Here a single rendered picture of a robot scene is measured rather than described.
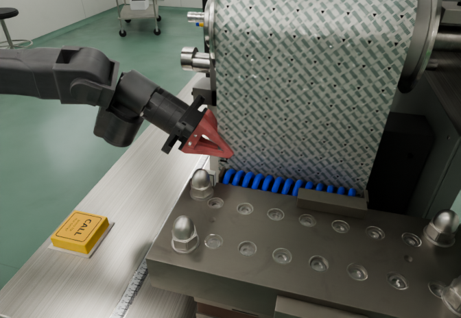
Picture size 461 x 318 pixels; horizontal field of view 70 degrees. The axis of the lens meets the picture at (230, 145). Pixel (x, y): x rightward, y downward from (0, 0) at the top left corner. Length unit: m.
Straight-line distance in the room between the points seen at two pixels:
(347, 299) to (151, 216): 0.40
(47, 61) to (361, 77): 0.42
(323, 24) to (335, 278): 0.30
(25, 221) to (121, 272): 1.62
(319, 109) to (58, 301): 0.48
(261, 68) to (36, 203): 1.96
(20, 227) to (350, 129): 1.92
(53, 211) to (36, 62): 1.70
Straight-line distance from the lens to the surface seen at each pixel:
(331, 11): 0.44
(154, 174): 0.77
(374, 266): 0.46
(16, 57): 0.54
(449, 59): 0.61
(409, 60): 0.46
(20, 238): 2.10
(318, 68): 0.45
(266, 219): 0.48
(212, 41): 0.45
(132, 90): 0.52
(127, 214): 0.69
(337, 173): 0.53
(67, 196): 2.24
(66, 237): 0.65
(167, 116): 0.51
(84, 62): 0.51
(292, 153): 0.51
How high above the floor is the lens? 1.38
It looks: 34 degrees down
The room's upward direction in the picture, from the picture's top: straight up
